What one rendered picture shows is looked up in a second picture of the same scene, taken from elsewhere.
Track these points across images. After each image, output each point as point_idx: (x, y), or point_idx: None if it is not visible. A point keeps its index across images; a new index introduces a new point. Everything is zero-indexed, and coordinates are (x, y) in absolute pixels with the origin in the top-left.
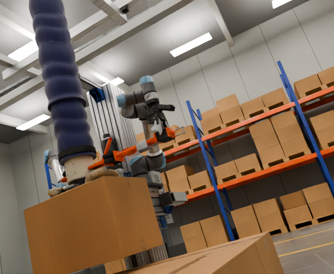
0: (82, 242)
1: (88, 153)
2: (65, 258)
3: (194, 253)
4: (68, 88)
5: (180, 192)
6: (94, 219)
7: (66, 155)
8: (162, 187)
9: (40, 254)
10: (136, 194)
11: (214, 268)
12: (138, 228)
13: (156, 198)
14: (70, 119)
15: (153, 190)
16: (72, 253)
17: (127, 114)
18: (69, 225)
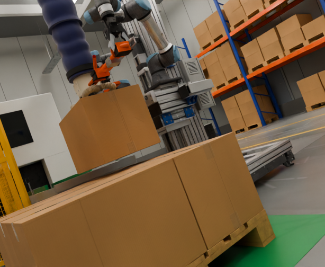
0: (86, 149)
1: (85, 71)
2: (83, 160)
3: (171, 153)
4: (55, 13)
5: (202, 81)
6: (86, 133)
7: (69, 77)
8: (180, 80)
9: (73, 155)
10: (125, 104)
11: (50, 210)
12: (127, 134)
13: (175, 91)
14: (64, 43)
15: (170, 86)
16: (84, 156)
17: None
18: (78, 136)
